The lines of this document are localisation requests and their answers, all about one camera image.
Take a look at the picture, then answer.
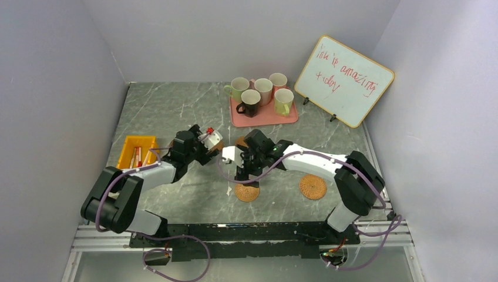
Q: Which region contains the pink mug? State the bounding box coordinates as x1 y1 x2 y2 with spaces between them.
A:
253 78 273 106
269 73 288 95

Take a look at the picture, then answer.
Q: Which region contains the whiteboard with red writing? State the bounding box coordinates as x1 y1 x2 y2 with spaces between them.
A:
294 35 395 128

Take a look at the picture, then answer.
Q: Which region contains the black mug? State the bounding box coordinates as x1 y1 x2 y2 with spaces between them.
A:
236 89 261 118

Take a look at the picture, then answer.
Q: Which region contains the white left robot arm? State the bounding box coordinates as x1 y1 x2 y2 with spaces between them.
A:
80 124 223 247

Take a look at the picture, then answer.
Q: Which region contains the green mug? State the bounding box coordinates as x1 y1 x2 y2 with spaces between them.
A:
274 88 294 116
223 77 250 102

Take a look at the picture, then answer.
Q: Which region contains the green mug back left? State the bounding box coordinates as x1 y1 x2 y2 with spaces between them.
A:
223 77 250 102

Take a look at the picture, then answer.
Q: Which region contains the dark brown wooden coaster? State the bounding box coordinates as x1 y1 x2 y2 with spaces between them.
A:
214 141 224 152

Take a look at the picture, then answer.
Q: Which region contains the pink mug back right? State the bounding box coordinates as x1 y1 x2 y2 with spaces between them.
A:
269 73 288 95

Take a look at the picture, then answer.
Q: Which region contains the yellow plastic bin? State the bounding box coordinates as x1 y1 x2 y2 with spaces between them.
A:
116 135 157 169

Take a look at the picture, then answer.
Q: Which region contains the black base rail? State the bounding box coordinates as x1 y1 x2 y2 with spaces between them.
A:
129 221 360 262

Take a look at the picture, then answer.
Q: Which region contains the light wooden coaster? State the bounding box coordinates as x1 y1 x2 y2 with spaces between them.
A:
235 136 248 147

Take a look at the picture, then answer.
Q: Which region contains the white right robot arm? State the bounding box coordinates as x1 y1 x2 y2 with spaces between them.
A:
219 129 386 244

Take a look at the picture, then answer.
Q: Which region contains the red white marker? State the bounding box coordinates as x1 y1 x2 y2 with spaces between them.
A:
134 146 142 168

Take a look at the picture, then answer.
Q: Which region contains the pink serving tray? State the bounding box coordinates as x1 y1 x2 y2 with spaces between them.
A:
229 98 298 127

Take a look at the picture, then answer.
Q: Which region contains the pink mug centre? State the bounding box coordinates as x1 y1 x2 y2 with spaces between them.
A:
253 78 273 106

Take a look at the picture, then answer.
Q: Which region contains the green mug front right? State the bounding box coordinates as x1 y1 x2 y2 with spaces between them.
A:
274 88 294 116

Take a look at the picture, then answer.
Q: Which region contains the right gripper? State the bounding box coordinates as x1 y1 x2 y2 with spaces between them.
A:
234 145 266 188

